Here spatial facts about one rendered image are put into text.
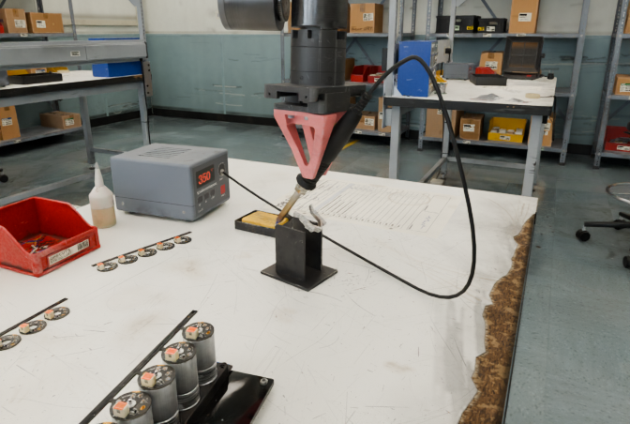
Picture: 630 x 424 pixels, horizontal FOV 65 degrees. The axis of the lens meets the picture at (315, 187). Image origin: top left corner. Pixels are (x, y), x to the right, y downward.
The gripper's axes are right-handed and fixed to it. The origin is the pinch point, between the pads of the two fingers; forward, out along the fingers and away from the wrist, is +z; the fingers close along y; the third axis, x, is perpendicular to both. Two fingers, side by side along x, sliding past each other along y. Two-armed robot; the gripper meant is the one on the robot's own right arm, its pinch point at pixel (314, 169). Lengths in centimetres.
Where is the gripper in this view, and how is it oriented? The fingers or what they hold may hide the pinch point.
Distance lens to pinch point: 54.2
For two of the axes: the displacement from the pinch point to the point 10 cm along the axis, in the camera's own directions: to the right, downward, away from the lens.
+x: 8.2, 1.7, -5.4
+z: -0.3, 9.7, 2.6
